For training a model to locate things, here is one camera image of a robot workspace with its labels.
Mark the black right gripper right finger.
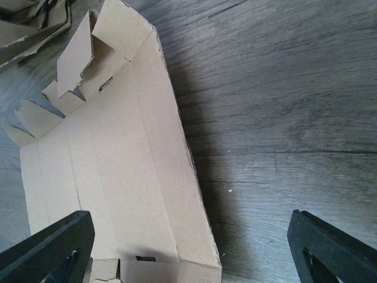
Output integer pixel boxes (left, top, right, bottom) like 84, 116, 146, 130
287, 210, 376, 282

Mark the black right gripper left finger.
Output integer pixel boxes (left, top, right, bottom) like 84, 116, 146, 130
1, 210, 95, 282

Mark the brown cardboard box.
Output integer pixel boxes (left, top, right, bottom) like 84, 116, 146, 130
7, 1, 222, 282

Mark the stack of flat cardboard blanks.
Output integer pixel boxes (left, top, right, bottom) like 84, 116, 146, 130
1, 1, 71, 71

